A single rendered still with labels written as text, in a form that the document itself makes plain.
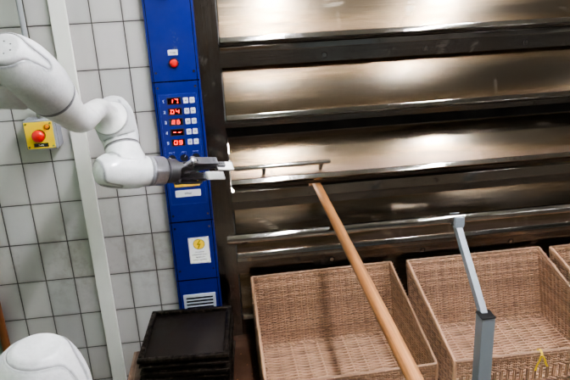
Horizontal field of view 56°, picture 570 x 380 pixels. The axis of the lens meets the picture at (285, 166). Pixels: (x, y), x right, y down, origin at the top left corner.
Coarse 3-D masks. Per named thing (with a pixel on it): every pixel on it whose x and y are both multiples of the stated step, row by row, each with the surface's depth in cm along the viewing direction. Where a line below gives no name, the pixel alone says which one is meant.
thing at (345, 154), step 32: (352, 128) 199; (384, 128) 200; (416, 128) 200; (448, 128) 201; (480, 128) 202; (512, 128) 202; (544, 128) 203; (256, 160) 191; (288, 160) 192; (352, 160) 193; (384, 160) 194; (416, 160) 194; (448, 160) 195; (544, 160) 197
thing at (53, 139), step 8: (24, 120) 174; (32, 120) 174; (40, 120) 175; (48, 120) 175; (24, 128) 175; (32, 128) 175; (40, 128) 175; (56, 128) 178; (48, 136) 176; (56, 136) 177; (32, 144) 176; (40, 144) 177; (48, 144) 177; (56, 144) 178
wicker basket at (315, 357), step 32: (256, 288) 203; (288, 288) 205; (320, 288) 206; (352, 288) 208; (384, 288) 209; (256, 320) 185; (288, 320) 205; (320, 320) 207; (352, 320) 208; (416, 320) 184; (288, 352) 201; (320, 352) 200; (352, 352) 199; (384, 352) 198; (416, 352) 187
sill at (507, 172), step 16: (400, 176) 204; (416, 176) 203; (432, 176) 204; (448, 176) 205; (464, 176) 206; (480, 176) 206; (496, 176) 207; (512, 176) 208; (240, 192) 197; (256, 192) 198; (272, 192) 198; (288, 192) 199; (304, 192) 200; (336, 192) 201
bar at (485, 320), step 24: (432, 216) 168; (456, 216) 168; (480, 216) 169; (504, 216) 170; (240, 240) 162; (264, 240) 163; (480, 288) 159; (480, 312) 156; (480, 336) 155; (480, 360) 157
